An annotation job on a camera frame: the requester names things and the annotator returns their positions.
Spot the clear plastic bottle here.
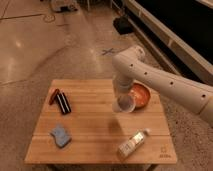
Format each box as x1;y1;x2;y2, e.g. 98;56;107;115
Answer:
118;129;150;158

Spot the red brown small block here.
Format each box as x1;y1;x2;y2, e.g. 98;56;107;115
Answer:
49;89;60;105

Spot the blue sponge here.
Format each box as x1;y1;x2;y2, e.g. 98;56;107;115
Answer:
50;125;72;148

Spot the floor cable loop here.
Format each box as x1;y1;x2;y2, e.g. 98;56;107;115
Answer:
42;11;57;24

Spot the black bag on floor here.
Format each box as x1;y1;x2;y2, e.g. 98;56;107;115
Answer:
113;17;133;35

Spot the orange ceramic bowl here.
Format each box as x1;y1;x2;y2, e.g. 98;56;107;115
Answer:
129;83;150;109

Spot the long white bench frame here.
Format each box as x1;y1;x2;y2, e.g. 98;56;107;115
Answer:
110;0;213;86

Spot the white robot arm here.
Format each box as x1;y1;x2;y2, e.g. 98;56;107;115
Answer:
112;45;213;127

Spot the white machine on floor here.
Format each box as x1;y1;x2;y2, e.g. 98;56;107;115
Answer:
50;0;77;12

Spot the wooden slatted table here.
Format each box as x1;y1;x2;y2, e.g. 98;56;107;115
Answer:
25;79;177;164

